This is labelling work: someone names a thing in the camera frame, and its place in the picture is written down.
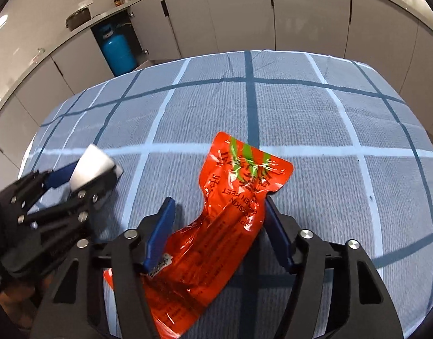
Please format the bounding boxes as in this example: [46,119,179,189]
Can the black rice cooker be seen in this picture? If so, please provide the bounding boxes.
[65,7,91,31]

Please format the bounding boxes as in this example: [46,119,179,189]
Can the blue gas cylinder under counter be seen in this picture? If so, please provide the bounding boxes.
[100,25,137,77]

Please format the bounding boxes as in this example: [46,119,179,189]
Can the grey kitchen cabinets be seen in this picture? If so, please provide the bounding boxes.
[0,0,433,187]

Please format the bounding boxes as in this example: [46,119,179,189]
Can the person left hand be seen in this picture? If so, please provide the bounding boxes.
[0,282,37,329]

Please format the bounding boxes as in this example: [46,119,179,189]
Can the red snack packet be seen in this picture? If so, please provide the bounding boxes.
[104,131,296,339]

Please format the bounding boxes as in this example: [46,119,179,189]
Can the blue plaid tablecloth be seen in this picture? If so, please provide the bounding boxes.
[22,51,433,336]

